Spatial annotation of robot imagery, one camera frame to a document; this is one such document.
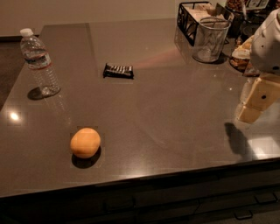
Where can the black drawer handle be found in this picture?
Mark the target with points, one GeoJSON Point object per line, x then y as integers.
{"type": "Point", "coordinates": [243, 215]}

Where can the snack jar with dark lid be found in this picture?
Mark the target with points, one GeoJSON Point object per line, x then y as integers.
{"type": "Point", "coordinates": [240, 58]}

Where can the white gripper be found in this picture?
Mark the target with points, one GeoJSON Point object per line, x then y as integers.
{"type": "Point", "coordinates": [264, 54]}

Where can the clear plastic water bottle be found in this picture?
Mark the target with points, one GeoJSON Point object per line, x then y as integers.
{"type": "Point", "coordinates": [39, 62]}

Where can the black wire basket organizer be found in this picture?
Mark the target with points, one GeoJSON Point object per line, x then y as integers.
{"type": "Point", "coordinates": [190, 13]}

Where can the wire mesh cup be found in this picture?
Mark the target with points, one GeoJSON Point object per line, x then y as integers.
{"type": "Point", "coordinates": [210, 38]}

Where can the nut jar at back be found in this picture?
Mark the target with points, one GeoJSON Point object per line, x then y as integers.
{"type": "Point", "coordinates": [235, 5]}

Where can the orange round fruit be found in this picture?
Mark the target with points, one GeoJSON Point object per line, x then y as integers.
{"type": "Point", "coordinates": [85, 143]}

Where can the dark candy bar wrapper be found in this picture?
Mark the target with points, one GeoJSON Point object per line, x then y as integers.
{"type": "Point", "coordinates": [117, 71]}

